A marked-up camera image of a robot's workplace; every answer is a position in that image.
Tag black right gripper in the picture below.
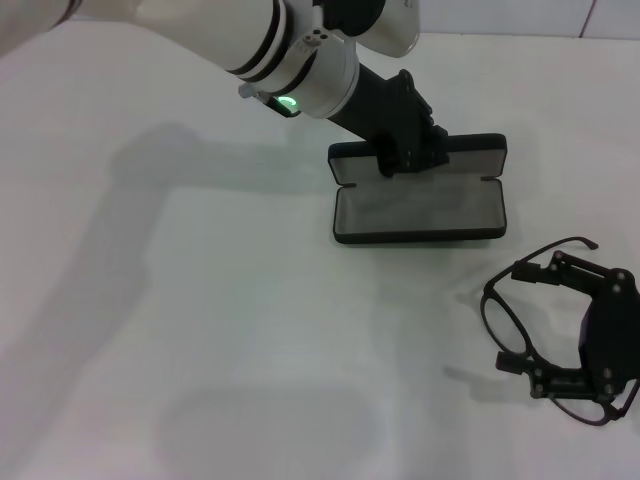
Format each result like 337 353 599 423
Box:
494 249 640 406

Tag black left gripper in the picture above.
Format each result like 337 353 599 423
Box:
327 63 452 179

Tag black glasses case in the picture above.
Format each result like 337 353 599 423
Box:
327 132 509 246

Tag black glasses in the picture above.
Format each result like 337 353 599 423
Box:
479 235 640 429

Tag black wrist cable with plug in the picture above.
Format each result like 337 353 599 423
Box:
238 83 301 119

